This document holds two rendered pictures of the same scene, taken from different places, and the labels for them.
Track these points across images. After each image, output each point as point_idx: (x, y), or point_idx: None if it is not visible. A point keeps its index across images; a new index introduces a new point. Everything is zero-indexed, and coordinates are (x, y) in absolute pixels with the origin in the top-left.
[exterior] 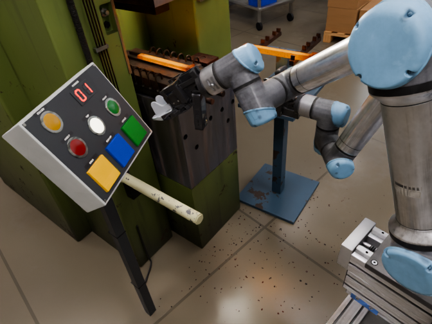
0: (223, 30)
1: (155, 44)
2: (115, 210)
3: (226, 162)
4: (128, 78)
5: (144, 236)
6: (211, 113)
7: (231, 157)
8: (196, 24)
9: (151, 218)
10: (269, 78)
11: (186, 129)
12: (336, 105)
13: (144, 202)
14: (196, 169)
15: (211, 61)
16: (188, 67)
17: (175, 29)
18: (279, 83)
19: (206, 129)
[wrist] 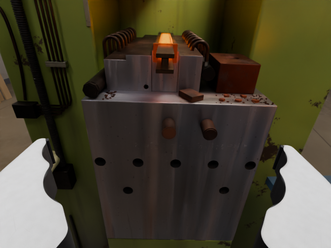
0: (327, 44)
1: (220, 46)
2: None
3: (198, 245)
4: (84, 32)
5: (80, 230)
6: (181, 157)
7: (212, 244)
8: (263, 2)
9: (93, 221)
10: (303, 159)
11: (103, 150)
12: None
13: (86, 200)
14: (121, 219)
15: (236, 65)
16: (159, 43)
17: (239, 20)
18: None
19: (157, 175)
